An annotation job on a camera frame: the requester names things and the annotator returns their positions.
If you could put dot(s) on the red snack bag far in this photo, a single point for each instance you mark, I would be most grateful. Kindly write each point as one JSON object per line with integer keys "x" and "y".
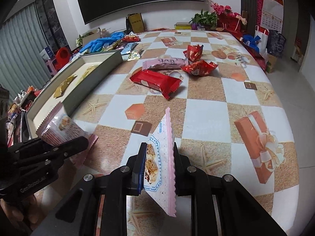
{"x": 131, "y": 38}

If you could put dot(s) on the light yellow snack packet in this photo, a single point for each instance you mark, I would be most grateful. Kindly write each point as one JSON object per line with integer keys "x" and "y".
{"x": 87, "y": 72}

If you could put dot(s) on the light blue snack packet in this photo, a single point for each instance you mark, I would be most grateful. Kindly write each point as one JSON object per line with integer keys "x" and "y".
{"x": 128, "y": 48}

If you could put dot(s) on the yellow-black paper bag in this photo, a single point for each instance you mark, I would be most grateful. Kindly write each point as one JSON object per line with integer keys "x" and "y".
{"x": 134, "y": 23}

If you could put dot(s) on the white red-handled gift bag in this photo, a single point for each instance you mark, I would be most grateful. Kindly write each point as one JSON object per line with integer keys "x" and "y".
{"x": 261, "y": 39}

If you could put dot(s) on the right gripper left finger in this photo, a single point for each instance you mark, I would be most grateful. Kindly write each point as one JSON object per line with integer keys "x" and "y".
{"x": 136, "y": 163}

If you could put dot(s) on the long red snack packet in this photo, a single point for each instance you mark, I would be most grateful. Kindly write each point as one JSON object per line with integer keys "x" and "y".
{"x": 165, "y": 84}

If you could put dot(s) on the cardboard box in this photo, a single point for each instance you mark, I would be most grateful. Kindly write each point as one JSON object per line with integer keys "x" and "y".
{"x": 93, "y": 35}

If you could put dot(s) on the yellow-green box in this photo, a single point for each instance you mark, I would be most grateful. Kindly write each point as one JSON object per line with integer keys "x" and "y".
{"x": 183, "y": 26}

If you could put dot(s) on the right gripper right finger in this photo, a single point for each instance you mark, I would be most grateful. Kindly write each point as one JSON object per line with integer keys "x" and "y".
{"x": 182, "y": 162}

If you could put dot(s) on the red foil candy packet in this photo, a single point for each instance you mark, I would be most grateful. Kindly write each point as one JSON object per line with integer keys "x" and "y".
{"x": 200, "y": 68}

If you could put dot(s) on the green-sided shallow box tray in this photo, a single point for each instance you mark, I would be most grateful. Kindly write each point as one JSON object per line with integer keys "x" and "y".
{"x": 75, "y": 93}

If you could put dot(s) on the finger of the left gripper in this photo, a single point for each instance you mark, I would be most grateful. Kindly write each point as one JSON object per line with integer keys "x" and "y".
{"x": 37, "y": 149}

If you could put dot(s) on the dark patterned gift bag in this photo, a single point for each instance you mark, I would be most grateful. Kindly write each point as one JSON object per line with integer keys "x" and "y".
{"x": 276, "y": 43}

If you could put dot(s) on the plain pink snack packet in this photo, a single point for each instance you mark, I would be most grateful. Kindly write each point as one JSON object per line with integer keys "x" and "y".
{"x": 164, "y": 63}

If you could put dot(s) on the pink plastic stool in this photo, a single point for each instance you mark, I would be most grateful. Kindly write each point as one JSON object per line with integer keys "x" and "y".
{"x": 51, "y": 65}

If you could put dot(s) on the green potted plant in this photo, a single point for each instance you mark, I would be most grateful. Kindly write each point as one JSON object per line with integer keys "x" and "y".
{"x": 205, "y": 19}

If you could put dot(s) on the small pink-white snack packet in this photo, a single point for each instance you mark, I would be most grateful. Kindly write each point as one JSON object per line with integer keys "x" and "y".
{"x": 159, "y": 176}

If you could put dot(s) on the colourful small candy packet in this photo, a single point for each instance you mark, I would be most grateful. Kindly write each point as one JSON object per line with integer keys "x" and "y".
{"x": 135, "y": 55}

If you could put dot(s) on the pink flower red gift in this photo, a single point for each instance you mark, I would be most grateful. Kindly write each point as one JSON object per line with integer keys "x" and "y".
{"x": 228, "y": 20}

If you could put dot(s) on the wall calendar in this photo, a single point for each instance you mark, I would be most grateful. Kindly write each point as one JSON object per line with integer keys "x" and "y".
{"x": 272, "y": 15}

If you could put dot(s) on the large pink cranberry crisp packet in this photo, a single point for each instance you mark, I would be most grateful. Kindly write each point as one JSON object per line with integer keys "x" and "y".
{"x": 58, "y": 128}

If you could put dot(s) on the dark gold snack packet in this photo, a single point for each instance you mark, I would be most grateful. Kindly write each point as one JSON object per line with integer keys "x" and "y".
{"x": 63, "y": 86}

